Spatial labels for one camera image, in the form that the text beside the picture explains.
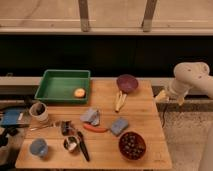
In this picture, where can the blue box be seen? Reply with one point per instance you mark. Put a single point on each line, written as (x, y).
(12, 116)

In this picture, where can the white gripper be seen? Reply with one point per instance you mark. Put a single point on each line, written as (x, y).
(176, 90)

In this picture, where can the red chili pepper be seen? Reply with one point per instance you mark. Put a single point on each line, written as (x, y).
(94, 129)

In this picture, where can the small dark metal object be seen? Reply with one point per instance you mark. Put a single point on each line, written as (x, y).
(67, 128)

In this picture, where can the red bowl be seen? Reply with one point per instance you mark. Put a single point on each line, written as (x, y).
(132, 146)

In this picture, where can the purple bowl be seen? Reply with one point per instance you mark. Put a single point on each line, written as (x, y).
(127, 83)

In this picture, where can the metal spoon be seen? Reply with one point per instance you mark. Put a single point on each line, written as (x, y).
(45, 126)

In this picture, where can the yellow round fruit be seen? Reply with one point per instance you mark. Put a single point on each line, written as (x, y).
(79, 93)

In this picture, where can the wooden cutting board table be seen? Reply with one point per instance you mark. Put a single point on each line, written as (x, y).
(140, 111)

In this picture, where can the grey crumpled cloth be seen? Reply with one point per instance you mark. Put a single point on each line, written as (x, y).
(91, 116)

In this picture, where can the blue sponge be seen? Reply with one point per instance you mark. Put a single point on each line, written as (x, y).
(118, 126)

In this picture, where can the dark purple grape bunch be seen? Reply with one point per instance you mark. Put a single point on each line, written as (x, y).
(132, 144)

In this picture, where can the green plastic tray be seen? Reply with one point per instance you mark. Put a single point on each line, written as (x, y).
(58, 86)

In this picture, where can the white mug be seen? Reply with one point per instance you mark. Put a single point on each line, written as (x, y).
(39, 112)

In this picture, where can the blue cup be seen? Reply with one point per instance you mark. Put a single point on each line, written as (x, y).
(39, 147)

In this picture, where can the black handled knife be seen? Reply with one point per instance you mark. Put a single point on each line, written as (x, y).
(83, 146)

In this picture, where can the small metal bowl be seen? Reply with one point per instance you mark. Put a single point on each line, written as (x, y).
(70, 143)

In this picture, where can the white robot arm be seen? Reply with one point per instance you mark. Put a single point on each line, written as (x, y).
(188, 75)

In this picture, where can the yellow banana toy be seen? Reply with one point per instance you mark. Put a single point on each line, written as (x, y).
(120, 100)

